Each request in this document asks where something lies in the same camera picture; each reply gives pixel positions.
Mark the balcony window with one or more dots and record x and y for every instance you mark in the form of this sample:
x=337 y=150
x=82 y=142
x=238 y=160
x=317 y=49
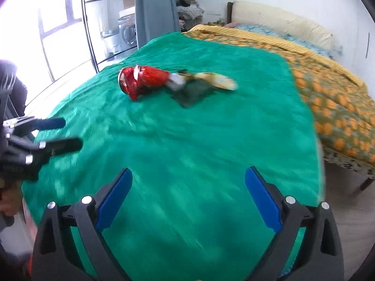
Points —
x=58 y=20

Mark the pale yellow pastry wrapper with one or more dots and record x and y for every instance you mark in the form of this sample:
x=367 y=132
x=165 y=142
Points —
x=219 y=80

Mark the small white packet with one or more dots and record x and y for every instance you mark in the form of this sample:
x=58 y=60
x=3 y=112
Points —
x=176 y=82

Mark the blue-grey curtain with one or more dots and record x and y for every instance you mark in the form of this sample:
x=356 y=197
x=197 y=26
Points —
x=158 y=5

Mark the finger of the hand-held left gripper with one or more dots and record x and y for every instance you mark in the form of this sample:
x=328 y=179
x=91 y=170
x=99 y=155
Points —
x=67 y=145
x=49 y=123

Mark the red snack wrapper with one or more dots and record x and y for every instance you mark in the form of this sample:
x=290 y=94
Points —
x=146 y=77

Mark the floral bed skirt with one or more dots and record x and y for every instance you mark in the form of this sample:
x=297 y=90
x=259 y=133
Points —
x=348 y=164

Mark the pile of clothes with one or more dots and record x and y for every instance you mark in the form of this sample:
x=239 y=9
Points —
x=190 y=10

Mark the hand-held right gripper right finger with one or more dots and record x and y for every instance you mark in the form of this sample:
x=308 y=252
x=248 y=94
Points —
x=263 y=199

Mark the white wall socket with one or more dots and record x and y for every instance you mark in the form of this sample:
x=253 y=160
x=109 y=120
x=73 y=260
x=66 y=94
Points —
x=339 y=49

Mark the yellow blanket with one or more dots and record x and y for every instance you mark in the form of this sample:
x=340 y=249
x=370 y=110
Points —
x=263 y=38

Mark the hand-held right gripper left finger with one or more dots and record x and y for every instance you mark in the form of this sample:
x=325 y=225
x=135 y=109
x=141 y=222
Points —
x=115 y=199

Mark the glass sliding door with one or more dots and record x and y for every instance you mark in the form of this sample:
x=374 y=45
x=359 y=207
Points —
x=96 y=20

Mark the cream headboard cushion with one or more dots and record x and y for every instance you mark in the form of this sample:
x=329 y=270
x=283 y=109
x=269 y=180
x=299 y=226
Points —
x=278 y=20

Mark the green patterned cloth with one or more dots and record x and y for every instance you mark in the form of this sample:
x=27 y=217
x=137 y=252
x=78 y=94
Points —
x=190 y=137

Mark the washing machine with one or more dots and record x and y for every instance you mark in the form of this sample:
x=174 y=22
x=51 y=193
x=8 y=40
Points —
x=127 y=32

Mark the blue patterned pillow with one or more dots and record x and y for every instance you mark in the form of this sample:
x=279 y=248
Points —
x=310 y=46
x=257 y=30

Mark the dark green packet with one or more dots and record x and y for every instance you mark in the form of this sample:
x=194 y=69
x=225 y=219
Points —
x=190 y=95

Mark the person's left hand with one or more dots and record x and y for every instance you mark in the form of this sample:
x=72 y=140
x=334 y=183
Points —
x=10 y=202

